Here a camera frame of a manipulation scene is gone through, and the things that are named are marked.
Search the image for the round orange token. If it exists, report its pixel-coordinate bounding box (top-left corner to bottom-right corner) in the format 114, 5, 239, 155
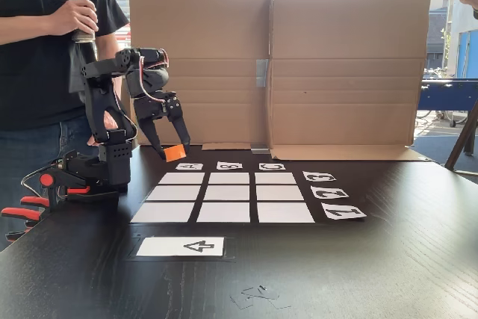
164, 143, 187, 163

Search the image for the paper sheet number 3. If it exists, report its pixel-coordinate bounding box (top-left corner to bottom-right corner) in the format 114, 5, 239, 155
302, 171, 337, 182

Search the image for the robot cable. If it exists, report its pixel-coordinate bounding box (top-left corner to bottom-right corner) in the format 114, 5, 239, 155
20, 161, 63, 200

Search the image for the brown cardboard screen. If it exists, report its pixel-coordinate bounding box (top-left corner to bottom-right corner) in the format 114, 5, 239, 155
128, 0, 434, 162

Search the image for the white nine-square paper grid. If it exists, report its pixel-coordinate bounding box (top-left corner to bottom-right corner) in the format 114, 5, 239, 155
129, 171, 317, 224

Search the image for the blue foosball table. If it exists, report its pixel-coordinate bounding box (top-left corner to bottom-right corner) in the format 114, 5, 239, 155
417, 78, 478, 128

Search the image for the black orange bar clamp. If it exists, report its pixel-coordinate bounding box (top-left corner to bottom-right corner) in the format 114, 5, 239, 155
39, 173, 121, 211
0, 195, 52, 242

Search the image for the silver drink can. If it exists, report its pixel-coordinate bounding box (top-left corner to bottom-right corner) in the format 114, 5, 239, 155
71, 4, 97, 43

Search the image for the paper sheet number 2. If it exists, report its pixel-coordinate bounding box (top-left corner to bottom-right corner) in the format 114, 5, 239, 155
310, 185, 350, 199

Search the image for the white arrow paper sheet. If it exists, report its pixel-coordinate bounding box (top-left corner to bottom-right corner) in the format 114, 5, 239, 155
135, 236, 225, 258

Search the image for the person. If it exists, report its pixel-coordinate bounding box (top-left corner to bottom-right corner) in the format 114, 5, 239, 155
0, 0, 130, 253

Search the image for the dark slanted stand leg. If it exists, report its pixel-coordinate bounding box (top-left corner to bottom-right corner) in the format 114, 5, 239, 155
444, 96, 478, 185

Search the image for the paper sheet number 1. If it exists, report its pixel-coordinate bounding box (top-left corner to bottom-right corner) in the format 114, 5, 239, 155
320, 206, 368, 220

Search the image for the person's left hand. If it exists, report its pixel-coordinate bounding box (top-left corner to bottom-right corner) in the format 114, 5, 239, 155
87, 108, 130, 148

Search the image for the person's right hand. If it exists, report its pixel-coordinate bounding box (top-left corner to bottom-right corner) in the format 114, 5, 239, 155
47, 0, 100, 36

